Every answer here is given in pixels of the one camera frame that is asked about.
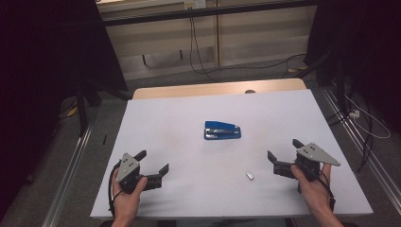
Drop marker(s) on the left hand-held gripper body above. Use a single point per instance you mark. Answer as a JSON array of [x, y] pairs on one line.
[[127, 170]]

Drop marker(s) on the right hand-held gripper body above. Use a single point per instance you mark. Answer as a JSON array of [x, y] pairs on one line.
[[313, 154]]

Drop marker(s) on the silver staple strip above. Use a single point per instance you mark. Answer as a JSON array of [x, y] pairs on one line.
[[249, 175]]

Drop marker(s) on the blue stapler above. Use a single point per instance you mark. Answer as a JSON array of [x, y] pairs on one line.
[[220, 130]]

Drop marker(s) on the person's left hand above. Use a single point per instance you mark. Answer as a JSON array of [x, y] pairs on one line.
[[126, 205]]

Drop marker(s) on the person's right hand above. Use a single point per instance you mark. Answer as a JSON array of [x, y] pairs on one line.
[[315, 194]]

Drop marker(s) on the small black floor item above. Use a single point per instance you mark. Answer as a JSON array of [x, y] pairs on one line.
[[104, 139]]

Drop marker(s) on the white power adapter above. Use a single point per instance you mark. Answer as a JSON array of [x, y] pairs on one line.
[[354, 113]]

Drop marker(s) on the black metal stand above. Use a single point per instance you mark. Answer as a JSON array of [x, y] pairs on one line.
[[340, 91], [82, 113]]

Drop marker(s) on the yellow floor tape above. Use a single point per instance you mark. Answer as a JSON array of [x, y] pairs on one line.
[[298, 68], [72, 111]]

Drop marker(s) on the beige wooden cabinet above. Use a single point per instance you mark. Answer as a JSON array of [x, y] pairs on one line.
[[252, 34]]

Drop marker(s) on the black curtain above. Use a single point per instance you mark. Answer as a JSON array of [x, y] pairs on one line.
[[372, 47], [47, 47]]

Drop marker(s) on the black metal crossbar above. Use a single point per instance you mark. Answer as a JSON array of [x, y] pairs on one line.
[[205, 12]]

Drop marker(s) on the aluminium floor rail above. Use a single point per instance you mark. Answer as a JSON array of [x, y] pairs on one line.
[[376, 165], [67, 179]]

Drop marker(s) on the white wall socket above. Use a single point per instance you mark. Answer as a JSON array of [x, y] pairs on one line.
[[195, 3]]

